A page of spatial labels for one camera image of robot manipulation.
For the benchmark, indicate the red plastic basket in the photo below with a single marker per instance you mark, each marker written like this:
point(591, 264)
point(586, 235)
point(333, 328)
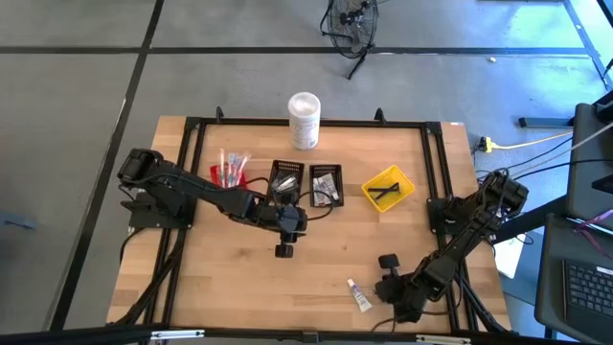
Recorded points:
point(214, 175)

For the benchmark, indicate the white paper sheet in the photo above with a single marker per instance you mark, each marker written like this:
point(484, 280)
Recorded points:
point(510, 259)

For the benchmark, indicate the black plastic basket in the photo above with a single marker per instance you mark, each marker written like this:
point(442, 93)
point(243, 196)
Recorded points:
point(275, 167)
point(336, 168)

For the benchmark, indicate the yellow plastic basket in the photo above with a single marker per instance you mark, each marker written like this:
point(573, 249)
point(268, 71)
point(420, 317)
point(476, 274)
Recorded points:
point(390, 175)

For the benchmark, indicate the grey laptop with keyboard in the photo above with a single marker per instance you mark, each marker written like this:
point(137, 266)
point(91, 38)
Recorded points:
point(589, 287)

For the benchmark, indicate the black floor bar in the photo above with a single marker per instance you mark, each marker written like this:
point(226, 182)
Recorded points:
point(546, 122)

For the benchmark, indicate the grey floor object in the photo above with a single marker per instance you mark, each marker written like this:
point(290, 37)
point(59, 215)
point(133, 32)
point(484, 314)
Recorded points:
point(16, 221)

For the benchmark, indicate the black aluminium table frame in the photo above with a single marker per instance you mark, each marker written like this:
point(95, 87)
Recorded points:
point(239, 122)

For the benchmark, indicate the silver mounting bracket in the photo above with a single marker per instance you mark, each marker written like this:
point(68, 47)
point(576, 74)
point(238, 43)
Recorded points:
point(443, 339)
point(177, 334)

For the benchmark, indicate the white tube purple print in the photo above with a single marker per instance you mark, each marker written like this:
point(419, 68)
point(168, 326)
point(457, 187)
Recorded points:
point(360, 297)

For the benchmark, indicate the white wipes canister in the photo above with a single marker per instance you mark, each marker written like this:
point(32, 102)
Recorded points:
point(304, 120)

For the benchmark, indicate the black floor fan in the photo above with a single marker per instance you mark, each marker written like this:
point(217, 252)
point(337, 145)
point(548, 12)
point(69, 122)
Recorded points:
point(352, 33)

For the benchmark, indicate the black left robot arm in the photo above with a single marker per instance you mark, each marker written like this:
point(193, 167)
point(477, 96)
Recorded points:
point(191, 189)

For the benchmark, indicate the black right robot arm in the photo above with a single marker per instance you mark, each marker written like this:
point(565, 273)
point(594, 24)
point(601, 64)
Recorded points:
point(460, 244)

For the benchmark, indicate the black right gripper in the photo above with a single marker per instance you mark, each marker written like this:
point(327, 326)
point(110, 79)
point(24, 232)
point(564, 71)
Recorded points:
point(400, 294)

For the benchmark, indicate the red toothbrush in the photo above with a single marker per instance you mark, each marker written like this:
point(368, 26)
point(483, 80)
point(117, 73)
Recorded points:
point(244, 165)

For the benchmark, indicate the white tube red end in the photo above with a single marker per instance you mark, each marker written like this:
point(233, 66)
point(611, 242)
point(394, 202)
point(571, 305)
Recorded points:
point(316, 187)

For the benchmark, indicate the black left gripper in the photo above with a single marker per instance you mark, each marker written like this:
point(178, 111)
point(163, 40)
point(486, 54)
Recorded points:
point(289, 219)

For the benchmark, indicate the small white tube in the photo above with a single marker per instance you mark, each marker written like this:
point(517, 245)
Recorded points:
point(324, 194)

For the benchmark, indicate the black rig crossbar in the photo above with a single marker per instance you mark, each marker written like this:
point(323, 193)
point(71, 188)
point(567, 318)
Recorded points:
point(72, 335)

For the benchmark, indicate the grey side table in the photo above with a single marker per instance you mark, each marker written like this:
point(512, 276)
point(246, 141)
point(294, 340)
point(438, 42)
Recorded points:
point(586, 158)

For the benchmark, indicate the clear silver packet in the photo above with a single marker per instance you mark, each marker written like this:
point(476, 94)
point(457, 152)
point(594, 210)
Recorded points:
point(285, 183)

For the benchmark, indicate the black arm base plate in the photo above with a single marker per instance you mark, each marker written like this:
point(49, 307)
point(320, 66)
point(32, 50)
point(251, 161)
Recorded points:
point(438, 215)
point(143, 218)

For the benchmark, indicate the black desk leg bar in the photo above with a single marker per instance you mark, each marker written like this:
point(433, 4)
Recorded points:
point(536, 218)

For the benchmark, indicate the blue toothbrush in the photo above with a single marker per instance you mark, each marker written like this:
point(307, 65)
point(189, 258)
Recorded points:
point(230, 167)
point(236, 167)

